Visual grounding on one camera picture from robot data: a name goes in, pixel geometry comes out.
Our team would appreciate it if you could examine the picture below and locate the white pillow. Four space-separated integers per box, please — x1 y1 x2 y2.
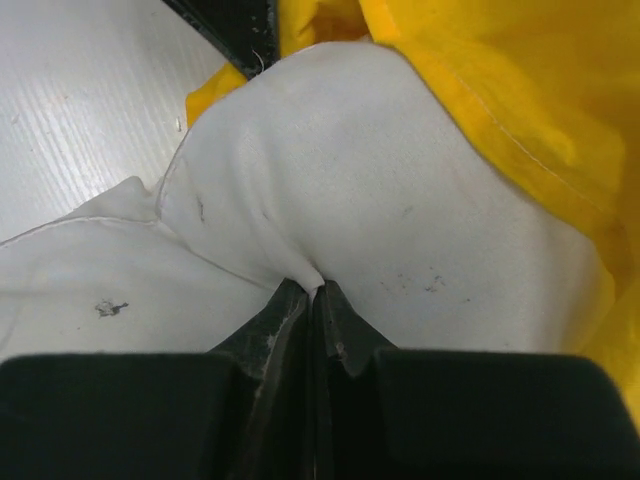
1 42 600 358

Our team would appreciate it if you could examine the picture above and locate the yellow printed pillowcase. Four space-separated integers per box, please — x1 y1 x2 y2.
187 1 639 398

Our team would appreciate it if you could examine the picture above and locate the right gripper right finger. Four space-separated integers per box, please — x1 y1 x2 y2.
312 282 639 479

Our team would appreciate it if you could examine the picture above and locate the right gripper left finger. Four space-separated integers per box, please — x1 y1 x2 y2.
1 280 314 479

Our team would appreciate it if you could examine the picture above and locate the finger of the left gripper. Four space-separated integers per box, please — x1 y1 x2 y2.
164 0 280 78

